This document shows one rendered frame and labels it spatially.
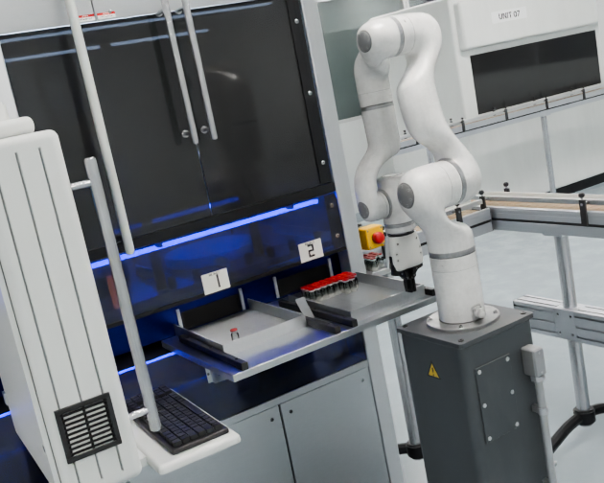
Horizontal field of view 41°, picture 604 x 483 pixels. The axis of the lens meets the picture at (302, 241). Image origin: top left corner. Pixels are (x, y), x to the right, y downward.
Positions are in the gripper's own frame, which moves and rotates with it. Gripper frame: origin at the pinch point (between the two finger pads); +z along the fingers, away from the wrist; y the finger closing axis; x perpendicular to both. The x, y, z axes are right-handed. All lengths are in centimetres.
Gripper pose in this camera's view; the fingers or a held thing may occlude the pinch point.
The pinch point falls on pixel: (409, 285)
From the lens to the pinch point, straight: 229.4
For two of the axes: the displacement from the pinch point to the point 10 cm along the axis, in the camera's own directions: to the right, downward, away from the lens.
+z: 1.9, 9.6, 2.0
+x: 5.2, 0.7, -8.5
